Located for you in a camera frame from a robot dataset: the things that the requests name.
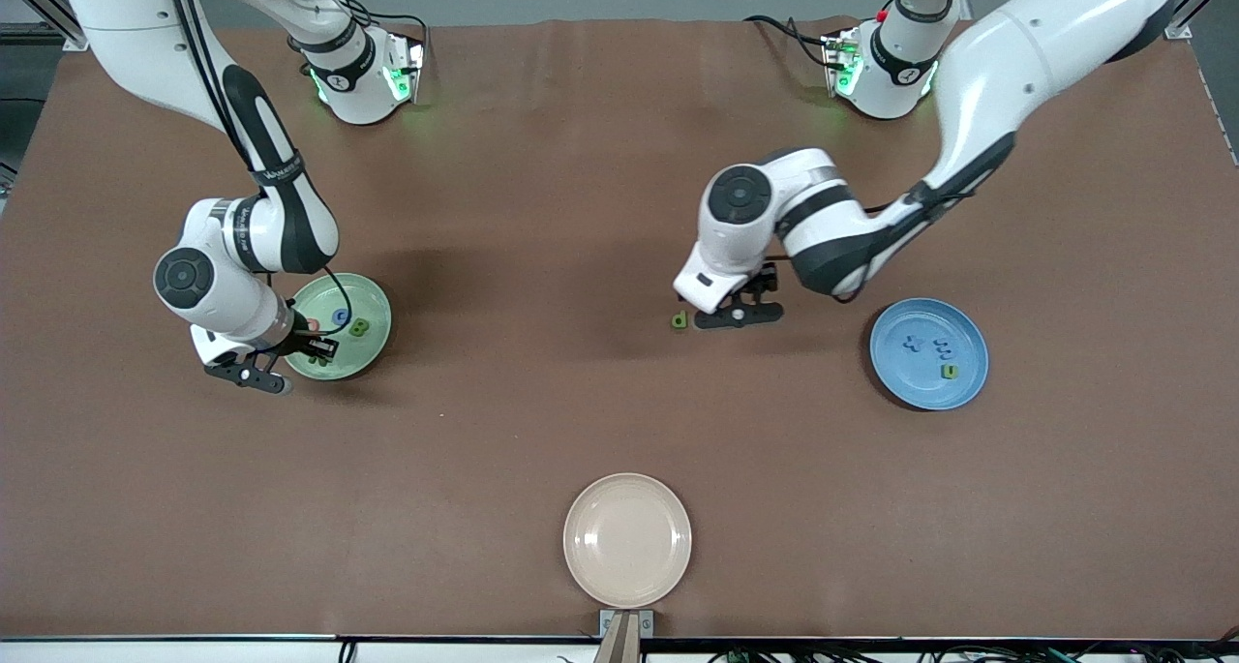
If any brown table cover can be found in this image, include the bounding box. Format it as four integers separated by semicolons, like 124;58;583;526
0;16;1239;641

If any green plate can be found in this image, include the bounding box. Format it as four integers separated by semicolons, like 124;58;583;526
287;272;394;382

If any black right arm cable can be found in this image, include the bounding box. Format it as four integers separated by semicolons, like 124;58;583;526
165;0;354;340

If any blue plate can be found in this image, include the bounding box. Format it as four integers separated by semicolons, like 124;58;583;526
868;297;990;412

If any silver arm base bracket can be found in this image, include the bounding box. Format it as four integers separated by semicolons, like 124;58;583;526
382;32;429;105
821;28;864;99

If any aluminium frame profile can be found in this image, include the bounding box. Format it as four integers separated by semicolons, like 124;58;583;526
0;0;96;52
1160;0;1239;41

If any black arm base cable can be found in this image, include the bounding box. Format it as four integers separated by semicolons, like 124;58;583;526
329;0;433;69
743;13;835;70

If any grey metal mount bracket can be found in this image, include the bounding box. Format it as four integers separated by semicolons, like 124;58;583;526
598;609;655;640

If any beige plate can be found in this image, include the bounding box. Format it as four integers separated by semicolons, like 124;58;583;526
562;472;694;610

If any white table edge rail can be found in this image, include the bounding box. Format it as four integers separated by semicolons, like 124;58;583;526
0;636;1239;663

